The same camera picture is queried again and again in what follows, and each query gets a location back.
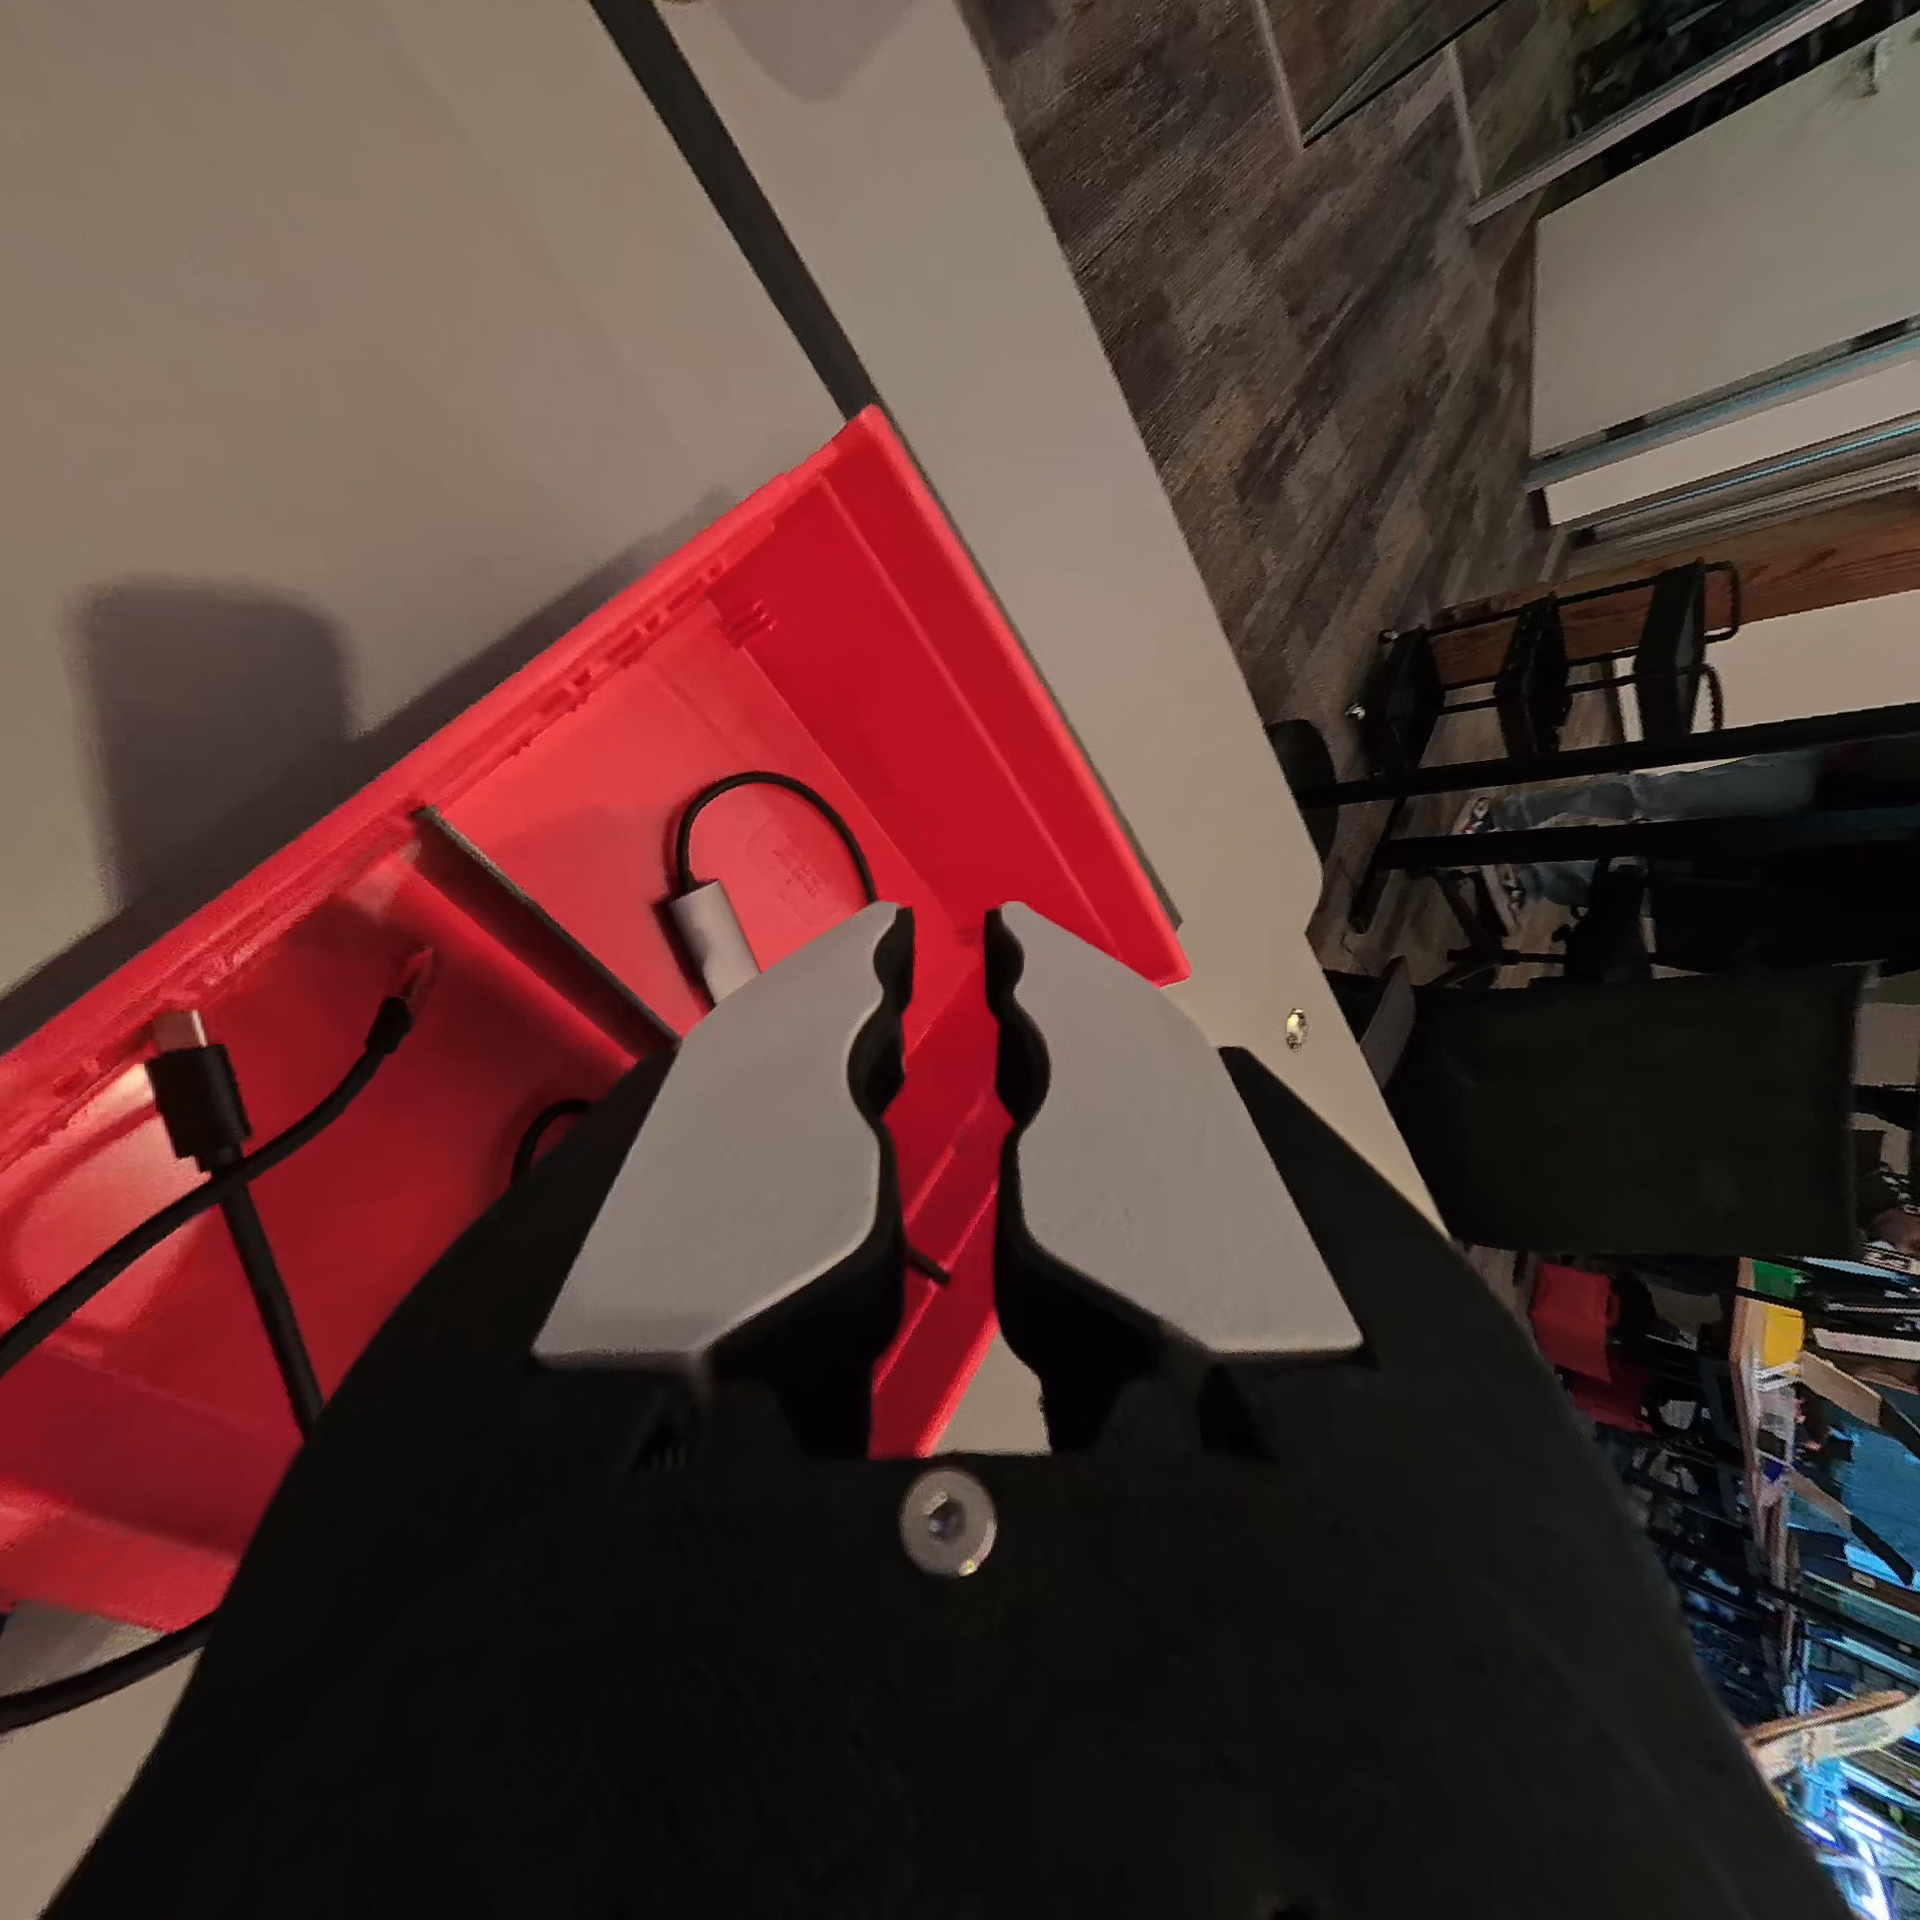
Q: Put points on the red crate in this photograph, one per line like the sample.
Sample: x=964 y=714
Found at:
x=1576 y=1318

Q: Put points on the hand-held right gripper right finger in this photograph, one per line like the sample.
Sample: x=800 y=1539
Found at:
x=1166 y=1186

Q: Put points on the black metal rack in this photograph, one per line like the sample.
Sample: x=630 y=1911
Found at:
x=1533 y=674

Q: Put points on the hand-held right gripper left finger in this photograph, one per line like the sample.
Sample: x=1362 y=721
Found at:
x=740 y=1170

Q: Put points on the white door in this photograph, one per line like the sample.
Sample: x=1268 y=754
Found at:
x=1728 y=327

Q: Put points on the grey usb hub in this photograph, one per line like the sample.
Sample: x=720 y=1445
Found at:
x=714 y=925

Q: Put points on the red storage bin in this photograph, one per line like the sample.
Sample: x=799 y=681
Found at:
x=901 y=674

